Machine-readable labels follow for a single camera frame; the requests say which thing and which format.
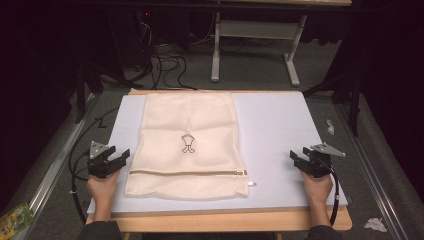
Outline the person's left hand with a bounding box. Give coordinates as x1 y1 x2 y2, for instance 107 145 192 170
87 170 121 203

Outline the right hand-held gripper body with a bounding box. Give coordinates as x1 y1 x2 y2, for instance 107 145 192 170
299 142 347 179

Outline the metal floor rail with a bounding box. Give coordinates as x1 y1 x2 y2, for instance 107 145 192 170
18 93 98 240
334 103 403 240

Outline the person's right hand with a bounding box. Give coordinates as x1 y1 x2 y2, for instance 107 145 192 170
301 173 334 205

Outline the green printed packet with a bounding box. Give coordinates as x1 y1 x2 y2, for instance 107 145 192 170
0 201 35 240

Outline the wooden table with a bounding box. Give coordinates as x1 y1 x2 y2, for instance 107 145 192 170
85 88 353 233

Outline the crumpled white tissue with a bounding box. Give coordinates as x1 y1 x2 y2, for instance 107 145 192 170
363 217 389 233

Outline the white metal desk frame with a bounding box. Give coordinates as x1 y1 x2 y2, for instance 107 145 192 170
210 0 353 88

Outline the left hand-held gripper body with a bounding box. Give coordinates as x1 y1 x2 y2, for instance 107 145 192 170
87 141 121 179

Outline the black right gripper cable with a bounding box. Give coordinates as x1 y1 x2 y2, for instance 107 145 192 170
324 159 340 227

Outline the bundle of black floor cables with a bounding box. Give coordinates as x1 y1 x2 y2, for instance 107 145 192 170
133 19 198 91

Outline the pale blue table board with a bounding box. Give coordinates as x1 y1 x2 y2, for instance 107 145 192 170
87 91 348 215

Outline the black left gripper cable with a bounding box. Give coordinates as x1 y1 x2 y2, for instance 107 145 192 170
68 106 120 225

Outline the cream mesh laundry bag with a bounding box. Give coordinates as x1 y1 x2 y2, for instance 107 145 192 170
124 91 251 201

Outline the black metal stand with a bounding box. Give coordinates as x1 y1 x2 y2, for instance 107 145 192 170
73 56 105 125
302 66 364 138

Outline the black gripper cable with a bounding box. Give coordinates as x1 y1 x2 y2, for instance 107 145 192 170
68 106 120 225
324 159 340 227

